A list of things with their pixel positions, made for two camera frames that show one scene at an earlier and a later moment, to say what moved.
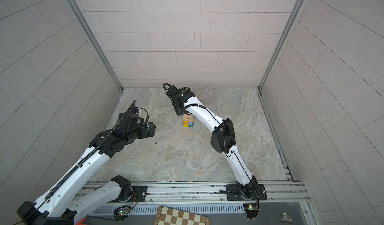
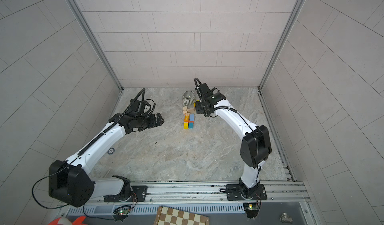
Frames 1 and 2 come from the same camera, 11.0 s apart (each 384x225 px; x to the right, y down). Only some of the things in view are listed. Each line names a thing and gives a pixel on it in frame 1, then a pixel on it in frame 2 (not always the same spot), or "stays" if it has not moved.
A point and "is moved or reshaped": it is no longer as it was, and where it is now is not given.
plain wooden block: [189, 118] is moved or reshaped
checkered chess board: [166, 216] stays
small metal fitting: [285, 218] stays
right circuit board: [252, 210] stays
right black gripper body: [178, 110] to [201, 107]
